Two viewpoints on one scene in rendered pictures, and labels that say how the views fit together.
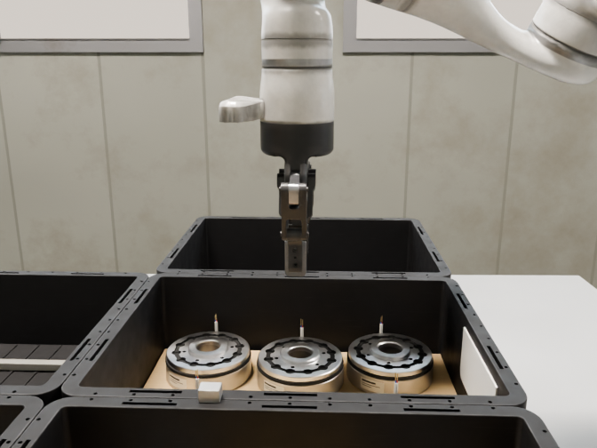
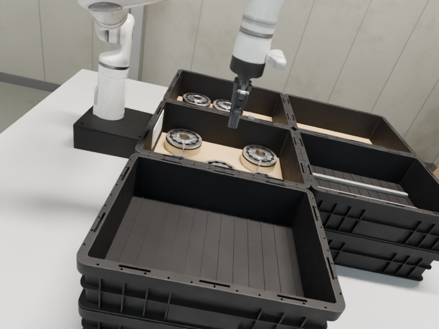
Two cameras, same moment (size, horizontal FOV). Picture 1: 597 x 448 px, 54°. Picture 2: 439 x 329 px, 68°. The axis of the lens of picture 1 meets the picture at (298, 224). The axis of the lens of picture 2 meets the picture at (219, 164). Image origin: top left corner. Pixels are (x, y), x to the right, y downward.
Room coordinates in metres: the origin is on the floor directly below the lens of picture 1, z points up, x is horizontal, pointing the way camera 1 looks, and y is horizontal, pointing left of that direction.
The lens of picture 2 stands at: (1.31, -0.09, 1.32)
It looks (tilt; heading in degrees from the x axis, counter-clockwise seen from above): 33 degrees down; 173
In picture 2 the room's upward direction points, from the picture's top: 15 degrees clockwise
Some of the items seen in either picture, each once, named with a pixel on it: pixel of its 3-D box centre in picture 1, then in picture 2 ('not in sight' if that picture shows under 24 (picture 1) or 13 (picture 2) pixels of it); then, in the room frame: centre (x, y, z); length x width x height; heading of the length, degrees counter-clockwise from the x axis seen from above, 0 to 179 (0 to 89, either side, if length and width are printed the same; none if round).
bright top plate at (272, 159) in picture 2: not in sight; (259, 155); (0.51, 0.12, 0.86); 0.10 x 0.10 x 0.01
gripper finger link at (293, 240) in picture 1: (295, 250); not in sight; (0.56, 0.00, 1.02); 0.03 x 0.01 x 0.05; 177
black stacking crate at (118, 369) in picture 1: (297, 375); (221, 158); (0.58, 0.00, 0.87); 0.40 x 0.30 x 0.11; 88
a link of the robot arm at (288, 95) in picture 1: (278, 89); (261, 45); (0.60, 0.02, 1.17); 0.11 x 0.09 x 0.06; 87
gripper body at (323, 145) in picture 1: (297, 159); (244, 75); (0.60, 0.00, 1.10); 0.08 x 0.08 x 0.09
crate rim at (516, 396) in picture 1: (297, 332); (225, 141); (0.58, 0.00, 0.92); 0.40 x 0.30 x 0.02; 88
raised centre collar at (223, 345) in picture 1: (208, 348); not in sight; (0.65, 0.11, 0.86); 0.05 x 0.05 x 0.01
